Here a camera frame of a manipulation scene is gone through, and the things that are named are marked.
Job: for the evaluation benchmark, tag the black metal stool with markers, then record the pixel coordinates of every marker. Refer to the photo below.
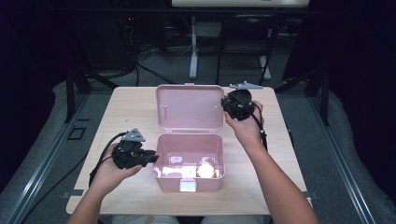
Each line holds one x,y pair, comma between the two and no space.
246,40

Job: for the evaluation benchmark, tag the grey tape strip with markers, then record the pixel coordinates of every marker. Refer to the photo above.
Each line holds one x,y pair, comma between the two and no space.
73,193
313,195

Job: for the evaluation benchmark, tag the white desk with legs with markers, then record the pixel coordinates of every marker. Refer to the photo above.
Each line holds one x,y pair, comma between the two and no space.
193,46

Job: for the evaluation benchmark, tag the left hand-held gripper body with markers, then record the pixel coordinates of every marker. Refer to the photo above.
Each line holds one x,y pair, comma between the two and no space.
129,152

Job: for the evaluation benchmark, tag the person's left hand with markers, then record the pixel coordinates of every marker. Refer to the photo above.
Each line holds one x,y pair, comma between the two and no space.
109,177

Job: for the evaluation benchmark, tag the black tape floor outline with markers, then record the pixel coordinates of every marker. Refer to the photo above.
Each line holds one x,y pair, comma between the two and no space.
70,133

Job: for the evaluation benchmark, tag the black metal stand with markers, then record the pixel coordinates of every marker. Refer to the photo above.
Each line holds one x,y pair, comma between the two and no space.
323,93
70,93

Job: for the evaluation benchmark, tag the person's right hand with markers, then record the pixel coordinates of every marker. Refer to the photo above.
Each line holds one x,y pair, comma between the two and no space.
247,130

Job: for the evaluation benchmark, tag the aluminium floor rail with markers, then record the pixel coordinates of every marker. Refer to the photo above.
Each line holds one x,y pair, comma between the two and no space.
46,161
342,161

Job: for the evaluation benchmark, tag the round orange object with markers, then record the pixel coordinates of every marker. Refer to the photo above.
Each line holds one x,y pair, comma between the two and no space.
206,170

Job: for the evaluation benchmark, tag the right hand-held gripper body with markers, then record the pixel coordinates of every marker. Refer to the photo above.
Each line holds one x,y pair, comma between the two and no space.
238,105

